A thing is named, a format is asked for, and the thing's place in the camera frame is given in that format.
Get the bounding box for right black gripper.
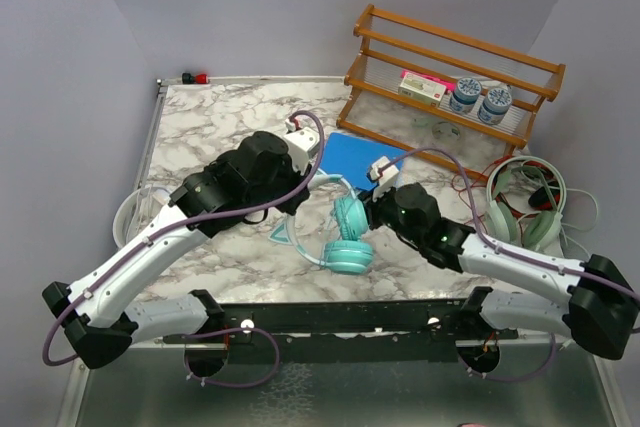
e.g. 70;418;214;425
347;178;424;246

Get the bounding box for teal cat-ear headphones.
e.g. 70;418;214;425
269;171;374;276

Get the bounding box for white over-ear headphones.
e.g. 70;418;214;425
112;184;170;249

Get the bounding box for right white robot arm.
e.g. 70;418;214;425
358;183;639;360

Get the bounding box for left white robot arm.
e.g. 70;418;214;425
42;128;323;369

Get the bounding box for red black headphones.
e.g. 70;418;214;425
502;160;566;211

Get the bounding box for green headphones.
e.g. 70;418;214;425
485;155;601;258

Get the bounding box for blue notebook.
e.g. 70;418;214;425
320;132;403;190

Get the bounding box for tape roll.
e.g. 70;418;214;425
432;121;462;143

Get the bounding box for red black connector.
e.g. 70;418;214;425
181;72;209;85

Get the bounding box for wooden shelf rack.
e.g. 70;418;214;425
336;5;566;178

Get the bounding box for white green box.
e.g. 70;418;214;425
397;72;446;108

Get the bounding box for right blue-lid jar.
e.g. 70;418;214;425
477;87;513;125

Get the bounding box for blue-lid jar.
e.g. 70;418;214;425
449;77;483;114
477;87;513;125

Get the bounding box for left blue-lid jar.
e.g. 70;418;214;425
449;77;483;114

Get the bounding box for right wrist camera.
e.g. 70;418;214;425
367;156;400;201

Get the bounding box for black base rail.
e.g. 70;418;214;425
164;287;517;364

